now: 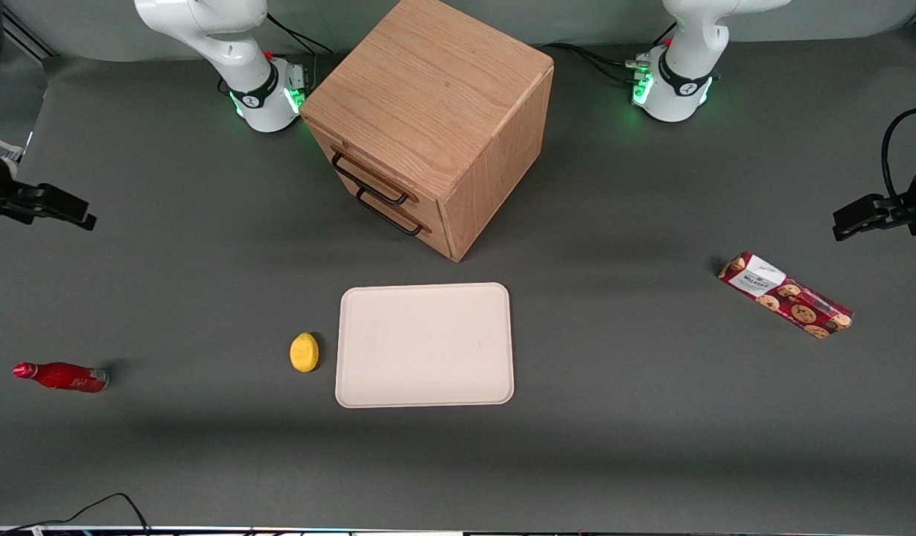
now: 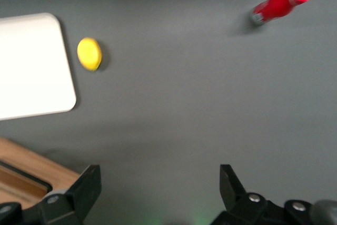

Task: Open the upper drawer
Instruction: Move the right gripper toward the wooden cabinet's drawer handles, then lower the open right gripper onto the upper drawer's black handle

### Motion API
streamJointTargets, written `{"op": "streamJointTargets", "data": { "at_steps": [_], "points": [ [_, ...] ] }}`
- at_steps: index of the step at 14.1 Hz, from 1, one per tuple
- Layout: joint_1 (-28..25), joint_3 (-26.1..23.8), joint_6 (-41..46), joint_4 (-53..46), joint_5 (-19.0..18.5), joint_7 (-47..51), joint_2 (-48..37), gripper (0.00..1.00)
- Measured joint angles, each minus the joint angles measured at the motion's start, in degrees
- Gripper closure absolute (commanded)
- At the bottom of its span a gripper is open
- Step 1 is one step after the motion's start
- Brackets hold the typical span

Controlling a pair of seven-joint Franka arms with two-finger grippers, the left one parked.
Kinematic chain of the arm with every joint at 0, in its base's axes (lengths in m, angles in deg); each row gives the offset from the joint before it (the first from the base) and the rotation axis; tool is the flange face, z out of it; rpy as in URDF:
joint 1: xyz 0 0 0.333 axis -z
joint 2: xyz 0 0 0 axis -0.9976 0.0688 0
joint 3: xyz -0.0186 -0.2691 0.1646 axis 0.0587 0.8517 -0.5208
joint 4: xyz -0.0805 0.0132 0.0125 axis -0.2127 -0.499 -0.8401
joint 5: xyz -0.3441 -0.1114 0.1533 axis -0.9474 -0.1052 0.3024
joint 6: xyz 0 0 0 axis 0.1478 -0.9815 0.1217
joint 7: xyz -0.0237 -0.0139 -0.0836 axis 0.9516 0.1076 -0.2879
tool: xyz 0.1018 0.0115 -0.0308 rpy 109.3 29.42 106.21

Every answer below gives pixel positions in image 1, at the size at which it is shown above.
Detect wooden drawer with recessed front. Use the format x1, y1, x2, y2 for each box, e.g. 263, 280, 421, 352
308, 124, 445, 218

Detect wooden drawer with plain front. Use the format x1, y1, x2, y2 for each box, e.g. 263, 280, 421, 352
328, 162, 453, 252

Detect oak wooden drawer cabinet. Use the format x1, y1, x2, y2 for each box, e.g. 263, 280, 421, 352
300, 0, 556, 263

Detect red tartan cookie box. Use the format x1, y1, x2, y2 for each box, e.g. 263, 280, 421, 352
717, 252, 854, 340

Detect red bottle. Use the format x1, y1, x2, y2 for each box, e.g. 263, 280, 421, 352
13, 362, 110, 393

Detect yellow lemon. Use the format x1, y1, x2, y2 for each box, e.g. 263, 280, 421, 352
290, 332, 320, 373

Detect cream rectangular plastic tray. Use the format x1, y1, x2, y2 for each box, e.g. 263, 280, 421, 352
335, 282, 515, 409

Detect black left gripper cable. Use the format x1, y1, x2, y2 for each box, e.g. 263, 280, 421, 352
880, 107, 916, 206

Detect aluminium frame profile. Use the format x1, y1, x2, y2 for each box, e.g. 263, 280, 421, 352
0, 6, 58, 62

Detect black right arm base cable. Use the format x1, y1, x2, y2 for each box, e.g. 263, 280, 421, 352
267, 12, 334, 57

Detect black arm base cable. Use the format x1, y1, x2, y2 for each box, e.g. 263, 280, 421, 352
542, 42, 652, 85
267, 12, 334, 57

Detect thin black table edge cable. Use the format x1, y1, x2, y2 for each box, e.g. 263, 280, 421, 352
0, 492, 153, 536

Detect black left arm base cable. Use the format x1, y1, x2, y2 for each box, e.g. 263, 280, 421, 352
542, 42, 652, 85

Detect thin black metal drawer handle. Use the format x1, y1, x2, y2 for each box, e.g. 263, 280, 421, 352
355, 188, 424, 237

